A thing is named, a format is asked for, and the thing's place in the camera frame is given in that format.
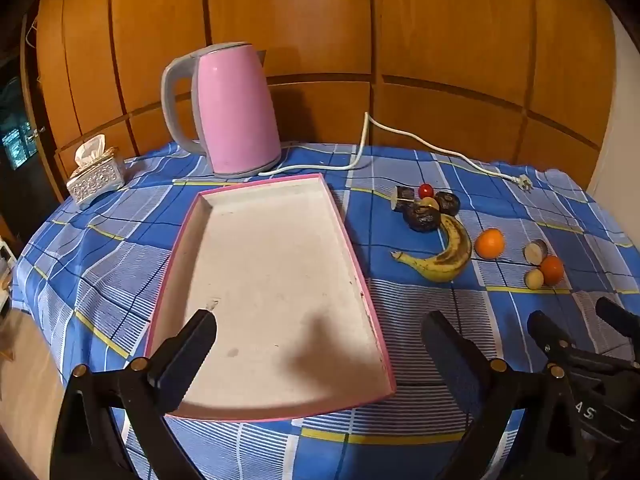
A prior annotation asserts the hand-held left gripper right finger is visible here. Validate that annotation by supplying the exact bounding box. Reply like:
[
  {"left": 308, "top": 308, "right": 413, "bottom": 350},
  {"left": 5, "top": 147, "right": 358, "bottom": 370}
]
[{"left": 421, "top": 310, "right": 577, "bottom": 480}]

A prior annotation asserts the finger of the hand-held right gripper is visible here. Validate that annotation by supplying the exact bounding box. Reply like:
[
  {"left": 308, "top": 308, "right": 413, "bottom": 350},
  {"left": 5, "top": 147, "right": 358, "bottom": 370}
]
[
  {"left": 528, "top": 310, "right": 577, "bottom": 367},
  {"left": 595, "top": 296, "right": 640, "bottom": 342}
]

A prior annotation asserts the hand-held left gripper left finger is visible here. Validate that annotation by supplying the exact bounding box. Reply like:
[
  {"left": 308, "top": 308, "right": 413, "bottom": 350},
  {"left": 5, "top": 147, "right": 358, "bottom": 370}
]
[{"left": 50, "top": 308, "right": 218, "bottom": 480}]

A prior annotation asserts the orange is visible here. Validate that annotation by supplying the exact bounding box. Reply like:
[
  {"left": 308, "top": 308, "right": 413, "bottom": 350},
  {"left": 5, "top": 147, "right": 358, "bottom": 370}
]
[
  {"left": 474, "top": 228, "right": 506, "bottom": 260},
  {"left": 539, "top": 255, "right": 565, "bottom": 286}
]

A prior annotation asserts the dark sugarcane piece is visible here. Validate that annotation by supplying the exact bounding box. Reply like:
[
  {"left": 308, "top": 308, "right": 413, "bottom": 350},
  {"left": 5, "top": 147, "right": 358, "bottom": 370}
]
[
  {"left": 523, "top": 239, "right": 549, "bottom": 266},
  {"left": 391, "top": 185, "right": 416, "bottom": 213}
]

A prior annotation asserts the spotted yellow banana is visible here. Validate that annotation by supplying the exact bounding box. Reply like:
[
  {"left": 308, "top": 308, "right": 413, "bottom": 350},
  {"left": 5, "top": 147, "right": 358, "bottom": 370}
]
[{"left": 391, "top": 213, "right": 473, "bottom": 283}]

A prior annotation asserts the pink white tray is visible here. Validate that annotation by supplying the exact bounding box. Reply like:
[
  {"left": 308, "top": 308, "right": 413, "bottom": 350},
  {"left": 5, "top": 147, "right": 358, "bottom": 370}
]
[{"left": 145, "top": 173, "right": 397, "bottom": 421}]

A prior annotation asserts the dark round fruit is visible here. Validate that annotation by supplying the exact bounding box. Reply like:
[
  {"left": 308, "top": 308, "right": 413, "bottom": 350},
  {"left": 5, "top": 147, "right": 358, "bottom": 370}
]
[
  {"left": 404, "top": 203, "right": 442, "bottom": 233},
  {"left": 434, "top": 191, "right": 461, "bottom": 216}
]

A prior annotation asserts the blue plaid tablecloth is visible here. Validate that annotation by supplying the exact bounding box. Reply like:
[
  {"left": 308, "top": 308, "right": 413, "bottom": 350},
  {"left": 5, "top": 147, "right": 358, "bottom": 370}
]
[{"left": 12, "top": 140, "right": 640, "bottom": 480}]

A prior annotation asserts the silver tissue box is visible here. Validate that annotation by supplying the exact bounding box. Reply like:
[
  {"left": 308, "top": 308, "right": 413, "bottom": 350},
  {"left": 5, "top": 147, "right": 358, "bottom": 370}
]
[{"left": 66, "top": 134, "right": 126, "bottom": 211}]

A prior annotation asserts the pink electric kettle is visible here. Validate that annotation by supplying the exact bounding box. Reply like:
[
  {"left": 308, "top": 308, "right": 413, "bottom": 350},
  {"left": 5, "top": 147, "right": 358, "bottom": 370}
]
[{"left": 161, "top": 42, "right": 282, "bottom": 179}]

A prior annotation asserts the wooden wardrobe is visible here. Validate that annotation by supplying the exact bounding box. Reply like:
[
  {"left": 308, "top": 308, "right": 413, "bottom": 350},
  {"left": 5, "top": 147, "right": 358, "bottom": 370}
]
[{"left": 22, "top": 0, "right": 616, "bottom": 181}]

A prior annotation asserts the white power cable with plug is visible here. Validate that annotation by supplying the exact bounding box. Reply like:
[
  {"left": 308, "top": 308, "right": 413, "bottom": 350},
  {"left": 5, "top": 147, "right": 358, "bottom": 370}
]
[{"left": 257, "top": 112, "right": 534, "bottom": 194}]

